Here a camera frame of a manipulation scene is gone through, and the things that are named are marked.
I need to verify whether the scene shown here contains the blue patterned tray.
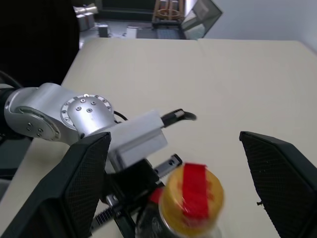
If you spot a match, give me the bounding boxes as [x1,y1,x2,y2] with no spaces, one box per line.
[156,27,182,39]

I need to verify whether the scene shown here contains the large black rounded shape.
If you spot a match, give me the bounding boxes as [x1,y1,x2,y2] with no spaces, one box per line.
[0,0,80,88]

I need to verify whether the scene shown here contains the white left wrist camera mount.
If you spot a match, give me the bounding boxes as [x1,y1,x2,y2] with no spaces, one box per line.
[107,108,169,172]

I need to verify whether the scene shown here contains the dark bottle with yellow cap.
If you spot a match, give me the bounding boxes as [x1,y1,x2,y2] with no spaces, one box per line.
[135,163,225,238]

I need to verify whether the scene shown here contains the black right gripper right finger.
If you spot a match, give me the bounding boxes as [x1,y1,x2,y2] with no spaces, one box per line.
[239,131,317,238]

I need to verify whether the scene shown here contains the small grey box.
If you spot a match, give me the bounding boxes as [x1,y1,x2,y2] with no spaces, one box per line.
[98,24,110,38]

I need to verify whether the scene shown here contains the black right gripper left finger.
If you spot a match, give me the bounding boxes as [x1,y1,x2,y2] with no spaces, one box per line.
[0,132,111,238]

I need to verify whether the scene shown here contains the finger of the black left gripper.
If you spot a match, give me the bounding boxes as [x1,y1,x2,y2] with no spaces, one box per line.
[114,211,140,238]

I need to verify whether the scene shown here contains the clear glass case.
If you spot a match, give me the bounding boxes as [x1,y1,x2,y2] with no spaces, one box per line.
[180,0,224,40]

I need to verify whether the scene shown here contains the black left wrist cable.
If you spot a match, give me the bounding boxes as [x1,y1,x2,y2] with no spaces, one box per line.
[113,108,198,128]

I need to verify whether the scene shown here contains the stacked white boxes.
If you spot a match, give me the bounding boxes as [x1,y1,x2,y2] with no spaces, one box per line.
[75,4,98,32]

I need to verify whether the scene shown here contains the wooden frame rack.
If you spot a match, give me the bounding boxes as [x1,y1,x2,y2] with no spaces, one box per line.
[152,0,186,23]

